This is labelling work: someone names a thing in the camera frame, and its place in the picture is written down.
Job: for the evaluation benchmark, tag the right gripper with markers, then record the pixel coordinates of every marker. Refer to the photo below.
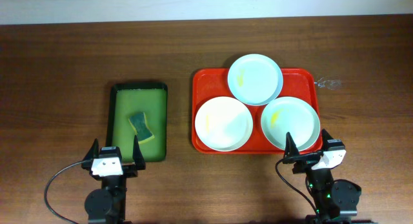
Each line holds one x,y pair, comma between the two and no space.
301,161

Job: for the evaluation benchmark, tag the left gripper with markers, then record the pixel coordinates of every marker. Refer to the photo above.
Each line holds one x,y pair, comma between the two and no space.
130,168

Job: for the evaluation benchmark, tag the pale green plate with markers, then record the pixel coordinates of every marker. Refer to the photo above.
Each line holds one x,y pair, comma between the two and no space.
290,115

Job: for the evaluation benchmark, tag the green yellow sponge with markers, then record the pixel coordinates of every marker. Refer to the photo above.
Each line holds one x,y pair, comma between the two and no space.
139,124

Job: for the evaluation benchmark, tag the light blue plate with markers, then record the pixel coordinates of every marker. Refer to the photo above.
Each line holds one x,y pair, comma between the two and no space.
255,79

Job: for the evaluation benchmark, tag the cream white plate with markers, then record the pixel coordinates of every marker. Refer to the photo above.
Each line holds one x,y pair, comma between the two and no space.
223,124

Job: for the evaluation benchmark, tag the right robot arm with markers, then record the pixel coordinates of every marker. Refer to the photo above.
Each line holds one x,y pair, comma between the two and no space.
333,200

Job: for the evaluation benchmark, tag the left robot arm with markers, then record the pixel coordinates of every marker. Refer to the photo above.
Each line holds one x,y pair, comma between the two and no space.
107,205

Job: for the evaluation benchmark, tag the green rectangular tray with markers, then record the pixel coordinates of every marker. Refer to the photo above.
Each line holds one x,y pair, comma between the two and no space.
146,101

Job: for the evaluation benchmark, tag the red plastic tray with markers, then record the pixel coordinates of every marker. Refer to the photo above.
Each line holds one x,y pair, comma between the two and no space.
212,82

